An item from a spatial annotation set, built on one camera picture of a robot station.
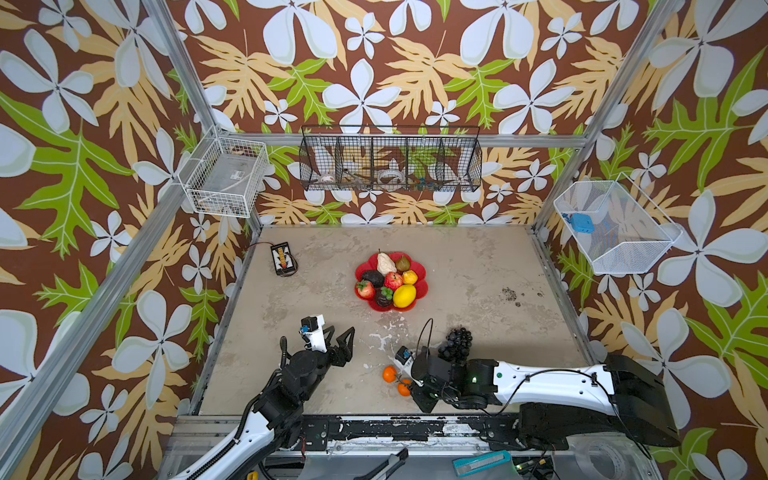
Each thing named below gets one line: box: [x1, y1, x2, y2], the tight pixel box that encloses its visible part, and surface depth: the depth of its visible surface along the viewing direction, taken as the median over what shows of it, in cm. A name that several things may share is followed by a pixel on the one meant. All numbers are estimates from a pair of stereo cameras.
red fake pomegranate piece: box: [384, 272, 404, 292], surface depth 98 cm
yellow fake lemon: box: [393, 284, 417, 308], surface depth 95 cm
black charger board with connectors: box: [270, 242, 295, 275], surface depth 110 cm
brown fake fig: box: [396, 255, 410, 271], surface depth 103 cm
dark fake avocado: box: [362, 270, 384, 287], surface depth 101 cm
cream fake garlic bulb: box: [377, 252, 397, 277], surface depth 103 cm
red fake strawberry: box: [354, 280, 376, 300], surface depth 97 cm
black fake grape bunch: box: [438, 327, 473, 367], surface depth 87 cm
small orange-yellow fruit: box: [402, 270, 418, 285], surface depth 102 cm
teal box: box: [452, 450, 512, 477], surface depth 72 cm
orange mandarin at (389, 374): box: [382, 366, 397, 383], surface depth 81 cm
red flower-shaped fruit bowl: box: [355, 250, 428, 312], surface depth 100 cm
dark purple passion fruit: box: [374, 287, 393, 307], surface depth 96 cm
